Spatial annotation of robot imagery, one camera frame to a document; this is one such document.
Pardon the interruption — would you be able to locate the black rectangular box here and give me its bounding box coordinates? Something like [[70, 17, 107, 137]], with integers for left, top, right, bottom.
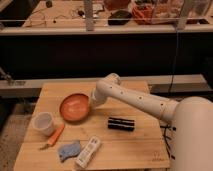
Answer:
[[108, 117, 135, 131]]

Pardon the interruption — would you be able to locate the white plastic cup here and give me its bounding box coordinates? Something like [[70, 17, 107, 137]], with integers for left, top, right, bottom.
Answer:
[[32, 112, 55, 136]]

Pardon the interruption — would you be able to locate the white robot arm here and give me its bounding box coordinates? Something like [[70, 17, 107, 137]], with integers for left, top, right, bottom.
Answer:
[[91, 73, 213, 171]]

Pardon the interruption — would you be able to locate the orange ceramic bowl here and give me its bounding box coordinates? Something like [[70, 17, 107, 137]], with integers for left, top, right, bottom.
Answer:
[[59, 93, 90, 122]]

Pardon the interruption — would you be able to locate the black hanging cable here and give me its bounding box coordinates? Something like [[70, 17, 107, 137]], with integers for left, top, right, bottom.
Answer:
[[167, 19, 180, 93]]

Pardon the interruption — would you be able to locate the black cable bundle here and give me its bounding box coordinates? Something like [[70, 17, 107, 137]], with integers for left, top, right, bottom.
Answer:
[[160, 123, 178, 161]]

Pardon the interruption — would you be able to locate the orange carrot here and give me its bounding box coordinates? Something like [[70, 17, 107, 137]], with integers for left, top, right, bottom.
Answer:
[[41, 124, 65, 150]]

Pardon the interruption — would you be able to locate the white remote controller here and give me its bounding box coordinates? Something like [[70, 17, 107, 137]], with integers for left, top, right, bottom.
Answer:
[[76, 136, 101, 168]]

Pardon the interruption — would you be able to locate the orange basket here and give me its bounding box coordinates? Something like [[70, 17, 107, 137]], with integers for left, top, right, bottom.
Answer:
[[132, 5, 153, 25]]

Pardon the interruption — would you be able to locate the grey metal post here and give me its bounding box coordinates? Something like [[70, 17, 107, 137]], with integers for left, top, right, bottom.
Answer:
[[83, 0, 94, 31]]

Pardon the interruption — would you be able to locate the black computer mouse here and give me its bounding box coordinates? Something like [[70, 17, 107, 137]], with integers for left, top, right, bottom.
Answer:
[[108, 10, 132, 26]]

